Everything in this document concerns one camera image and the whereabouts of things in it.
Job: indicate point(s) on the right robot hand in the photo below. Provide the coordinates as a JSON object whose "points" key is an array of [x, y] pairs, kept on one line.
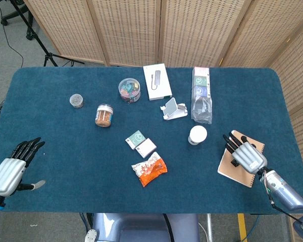
{"points": [[250, 158]]}

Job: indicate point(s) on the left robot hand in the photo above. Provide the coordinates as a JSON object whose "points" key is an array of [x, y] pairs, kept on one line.
{"points": [[7, 176]]}

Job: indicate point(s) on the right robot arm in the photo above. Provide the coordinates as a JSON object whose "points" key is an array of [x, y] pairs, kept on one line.
{"points": [[285, 194]]}

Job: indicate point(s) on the brown spiral notebook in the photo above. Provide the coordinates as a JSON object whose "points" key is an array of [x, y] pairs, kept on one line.
{"points": [[232, 174]]}

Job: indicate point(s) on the flower print paper cup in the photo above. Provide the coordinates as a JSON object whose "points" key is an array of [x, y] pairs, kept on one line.
{"points": [[198, 133]]}

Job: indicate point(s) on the clear plastic sleeve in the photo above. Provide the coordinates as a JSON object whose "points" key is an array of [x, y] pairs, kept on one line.
{"points": [[202, 111]]}

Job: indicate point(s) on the yellow strip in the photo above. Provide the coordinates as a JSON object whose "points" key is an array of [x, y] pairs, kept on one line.
{"points": [[242, 227]]}

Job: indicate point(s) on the metal table leg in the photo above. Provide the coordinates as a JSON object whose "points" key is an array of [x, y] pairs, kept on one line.
{"points": [[209, 227]]}

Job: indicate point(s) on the blue tablecloth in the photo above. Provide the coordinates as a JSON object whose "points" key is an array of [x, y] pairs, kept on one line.
{"points": [[65, 121]]}

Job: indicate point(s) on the blue packed note pad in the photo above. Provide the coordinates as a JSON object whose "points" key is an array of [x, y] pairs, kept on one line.
{"points": [[201, 90]]}

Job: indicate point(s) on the woven wood screen panel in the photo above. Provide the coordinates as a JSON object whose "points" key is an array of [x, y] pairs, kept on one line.
{"points": [[202, 30], [300, 83], [267, 27], [65, 27], [126, 30]]}

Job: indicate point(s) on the green packed note pad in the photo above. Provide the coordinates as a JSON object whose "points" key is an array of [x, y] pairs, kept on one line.
{"points": [[200, 80]]}

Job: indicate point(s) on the white folding phone stand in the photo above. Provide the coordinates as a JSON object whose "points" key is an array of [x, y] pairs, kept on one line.
{"points": [[171, 107]]}

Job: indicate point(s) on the orange white snack bag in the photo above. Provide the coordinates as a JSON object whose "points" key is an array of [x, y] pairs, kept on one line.
{"points": [[151, 174]]}

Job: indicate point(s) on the pink packed note pad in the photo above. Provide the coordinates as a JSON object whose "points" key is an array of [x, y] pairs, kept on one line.
{"points": [[200, 71]]}

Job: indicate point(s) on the small white card box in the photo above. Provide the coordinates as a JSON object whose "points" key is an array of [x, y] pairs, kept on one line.
{"points": [[146, 147]]}

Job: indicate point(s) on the jar with brown contents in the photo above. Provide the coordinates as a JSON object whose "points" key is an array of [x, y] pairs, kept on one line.
{"points": [[103, 117]]}

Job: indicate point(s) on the small green-white box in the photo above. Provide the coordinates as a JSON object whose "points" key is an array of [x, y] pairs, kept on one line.
{"points": [[136, 138]]}

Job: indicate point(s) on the white hub product box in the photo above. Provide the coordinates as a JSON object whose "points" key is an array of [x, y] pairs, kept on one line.
{"points": [[157, 83]]}

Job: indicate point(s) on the black tripod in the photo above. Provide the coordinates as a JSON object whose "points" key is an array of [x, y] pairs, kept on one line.
{"points": [[48, 57]]}

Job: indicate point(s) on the grey robot torso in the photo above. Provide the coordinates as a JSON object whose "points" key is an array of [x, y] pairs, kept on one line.
{"points": [[141, 227]]}

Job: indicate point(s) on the clear jar of binder clips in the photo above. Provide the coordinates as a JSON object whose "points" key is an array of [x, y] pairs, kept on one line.
{"points": [[128, 88]]}

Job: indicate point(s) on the black office chair base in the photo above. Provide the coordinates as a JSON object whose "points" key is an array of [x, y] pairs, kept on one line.
{"points": [[4, 21]]}

